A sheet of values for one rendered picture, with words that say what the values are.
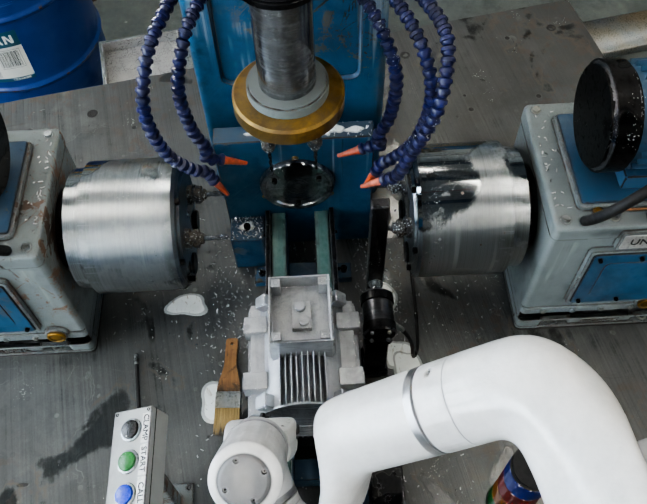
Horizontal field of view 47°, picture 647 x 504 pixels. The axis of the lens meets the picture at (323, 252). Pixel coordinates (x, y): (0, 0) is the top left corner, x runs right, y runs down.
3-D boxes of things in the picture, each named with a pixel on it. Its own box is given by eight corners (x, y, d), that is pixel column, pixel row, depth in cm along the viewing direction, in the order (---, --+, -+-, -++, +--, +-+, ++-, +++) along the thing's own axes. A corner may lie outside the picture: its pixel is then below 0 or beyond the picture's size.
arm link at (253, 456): (301, 475, 94) (270, 409, 95) (298, 507, 81) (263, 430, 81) (241, 503, 94) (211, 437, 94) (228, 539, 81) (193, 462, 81)
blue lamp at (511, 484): (499, 457, 102) (505, 447, 98) (543, 455, 102) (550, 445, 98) (507, 502, 99) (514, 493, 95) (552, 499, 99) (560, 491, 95)
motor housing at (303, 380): (254, 338, 140) (242, 288, 124) (354, 332, 140) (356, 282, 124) (254, 442, 129) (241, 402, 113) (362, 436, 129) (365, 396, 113)
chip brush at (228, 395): (220, 339, 153) (220, 337, 152) (244, 339, 153) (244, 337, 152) (212, 436, 142) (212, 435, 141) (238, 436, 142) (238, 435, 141)
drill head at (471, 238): (359, 199, 157) (361, 118, 136) (551, 189, 157) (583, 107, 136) (368, 303, 144) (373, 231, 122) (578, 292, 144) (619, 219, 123)
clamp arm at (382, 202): (365, 276, 138) (369, 194, 116) (381, 276, 138) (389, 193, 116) (367, 293, 136) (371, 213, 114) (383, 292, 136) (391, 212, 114)
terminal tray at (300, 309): (269, 298, 127) (265, 276, 121) (331, 294, 127) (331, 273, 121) (270, 362, 120) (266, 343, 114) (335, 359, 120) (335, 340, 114)
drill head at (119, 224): (46, 215, 156) (-1, 137, 135) (218, 206, 157) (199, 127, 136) (26, 321, 143) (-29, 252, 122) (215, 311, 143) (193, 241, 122)
